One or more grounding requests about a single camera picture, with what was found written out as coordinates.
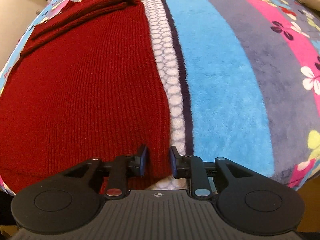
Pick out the red knit sweater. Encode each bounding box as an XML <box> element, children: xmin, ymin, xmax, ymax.
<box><xmin>1</xmin><ymin>0</ymin><xmax>170</xmax><ymax>192</ymax></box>

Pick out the floral striped bed blanket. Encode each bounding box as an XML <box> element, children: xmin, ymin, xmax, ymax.
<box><xmin>1</xmin><ymin>0</ymin><xmax>319</xmax><ymax>189</ymax></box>

